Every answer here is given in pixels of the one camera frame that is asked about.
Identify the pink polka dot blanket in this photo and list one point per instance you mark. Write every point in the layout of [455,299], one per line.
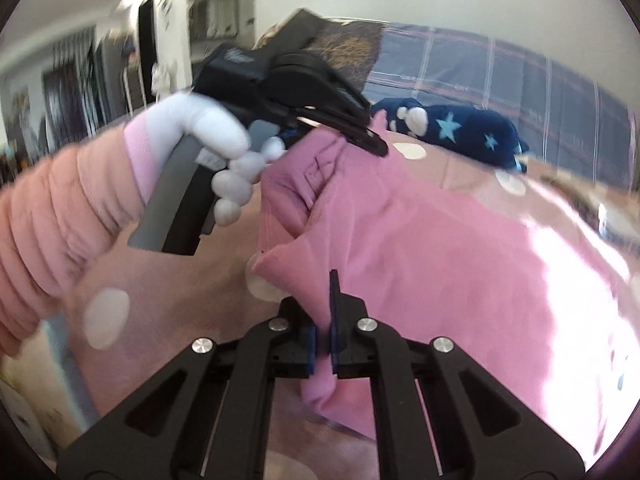
[175,300]

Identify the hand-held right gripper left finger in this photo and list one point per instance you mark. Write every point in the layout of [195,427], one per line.
[311,350]

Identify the dark clothes rack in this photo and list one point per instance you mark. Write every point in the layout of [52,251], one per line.
[75,85]

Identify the blue plaid bedding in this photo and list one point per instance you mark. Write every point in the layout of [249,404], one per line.
[550,95]

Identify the brown printed cushion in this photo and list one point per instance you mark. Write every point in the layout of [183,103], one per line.
[350,45]

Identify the person's left hand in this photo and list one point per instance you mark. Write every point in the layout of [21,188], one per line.
[210,120]

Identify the person's left forearm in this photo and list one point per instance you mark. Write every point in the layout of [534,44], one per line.
[50,220]

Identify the pink garment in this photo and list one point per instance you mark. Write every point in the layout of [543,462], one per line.
[425,260]

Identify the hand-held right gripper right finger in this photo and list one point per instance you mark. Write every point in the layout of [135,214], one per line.
[334,340]

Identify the navy star plush toy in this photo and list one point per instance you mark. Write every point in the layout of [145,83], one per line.
[465,130]

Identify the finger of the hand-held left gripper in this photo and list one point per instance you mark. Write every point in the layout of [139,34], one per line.
[360,137]
[325,80]

